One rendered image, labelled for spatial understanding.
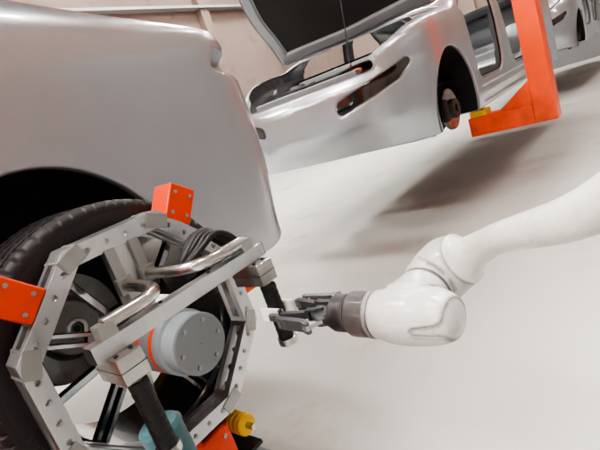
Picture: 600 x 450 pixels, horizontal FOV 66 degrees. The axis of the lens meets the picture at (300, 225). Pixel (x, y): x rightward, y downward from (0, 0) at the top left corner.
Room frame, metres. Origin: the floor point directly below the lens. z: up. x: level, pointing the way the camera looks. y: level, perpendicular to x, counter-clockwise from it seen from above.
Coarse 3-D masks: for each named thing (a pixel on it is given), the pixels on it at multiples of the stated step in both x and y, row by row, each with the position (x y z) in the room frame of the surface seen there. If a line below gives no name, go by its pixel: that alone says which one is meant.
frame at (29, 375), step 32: (128, 224) 1.01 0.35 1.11; (160, 224) 1.06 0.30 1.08; (64, 256) 0.89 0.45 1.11; (64, 288) 0.88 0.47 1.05; (224, 288) 1.18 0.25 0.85; (256, 320) 1.17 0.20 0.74; (32, 352) 0.80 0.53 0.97; (224, 352) 1.14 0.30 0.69; (32, 384) 0.79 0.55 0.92; (224, 384) 1.11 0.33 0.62; (64, 416) 0.81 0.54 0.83; (192, 416) 1.02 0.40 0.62; (224, 416) 1.03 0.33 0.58; (64, 448) 0.79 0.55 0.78; (96, 448) 0.82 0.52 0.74; (128, 448) 0.87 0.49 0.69
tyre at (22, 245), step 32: (32, 224) 1.12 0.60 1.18; (64, 224) 1.00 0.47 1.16; (96, 224) 1.04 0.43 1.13; (192, 224) 1.22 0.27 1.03; (0, 256) 1.00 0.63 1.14; (32, 256) 0.94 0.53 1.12; (0, 320) 0.86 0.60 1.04; (0, 352) 0.84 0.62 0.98; (0, 384) 0.83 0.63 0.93; (0, 416) 0.81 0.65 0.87; (32, 416) 0.84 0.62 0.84; (0, 448) 0.85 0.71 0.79; (32, 448) 0.82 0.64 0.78
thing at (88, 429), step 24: (144, 240) 1.18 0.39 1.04; (168, 264) 1.30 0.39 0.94; (72, 288) 0.99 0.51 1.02; (168, 288) 1.36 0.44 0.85; (216, 288) 1.22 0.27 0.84; (216, 312) 1.22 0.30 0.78; (72, 336) 0.96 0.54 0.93; (72, 384) 0.93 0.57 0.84; (168, 384) 1.20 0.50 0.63; (192, 384) 1.11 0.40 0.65; (120, 408) 0.97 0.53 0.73; (168, 408) 1.10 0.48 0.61; (192, 408) 1.07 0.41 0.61; (96, 432) 0.93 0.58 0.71; (120, 432) 1.02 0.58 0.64
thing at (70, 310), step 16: (96, 288) 1.40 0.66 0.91; (64, 304) 1.29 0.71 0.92; (80, 304) 1.31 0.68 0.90; (112, 304) 1.42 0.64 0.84; (64, 320) 1.27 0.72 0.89; (96, 320) 1.33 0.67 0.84; (48, 352) 1.26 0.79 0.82; (64, 352) 1.24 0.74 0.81; (80, 352) 1.27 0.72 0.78; (48, 368) 1.24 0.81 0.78; (64, 368) 1.27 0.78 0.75; (80, 368) 1.30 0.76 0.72
